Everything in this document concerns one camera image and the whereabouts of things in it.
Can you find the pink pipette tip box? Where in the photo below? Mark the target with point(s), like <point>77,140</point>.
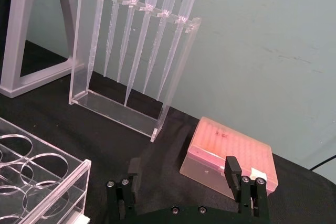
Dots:
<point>210,142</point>

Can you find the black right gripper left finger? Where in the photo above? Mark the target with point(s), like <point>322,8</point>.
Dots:
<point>130,195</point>

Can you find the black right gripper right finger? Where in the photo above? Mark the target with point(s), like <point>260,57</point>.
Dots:
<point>233,174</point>

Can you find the black table cloth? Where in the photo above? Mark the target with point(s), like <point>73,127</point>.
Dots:
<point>78,124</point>

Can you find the clear acrylic pipette stand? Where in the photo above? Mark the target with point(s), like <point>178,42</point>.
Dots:
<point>78,51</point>

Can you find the clear acrylic tube rack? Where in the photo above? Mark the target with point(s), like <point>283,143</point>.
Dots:
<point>65,179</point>

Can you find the white arched stand frame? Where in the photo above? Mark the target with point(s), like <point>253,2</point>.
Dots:
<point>18,37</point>

